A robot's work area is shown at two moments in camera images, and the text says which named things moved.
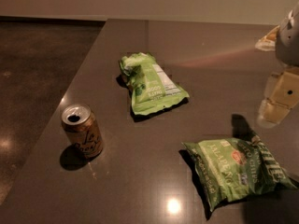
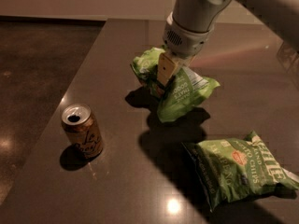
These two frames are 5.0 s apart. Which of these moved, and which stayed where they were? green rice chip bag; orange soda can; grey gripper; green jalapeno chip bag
Moved: green rice chip bag; grey gripper
Stayed: orange soda can; green jalapeno chip bag
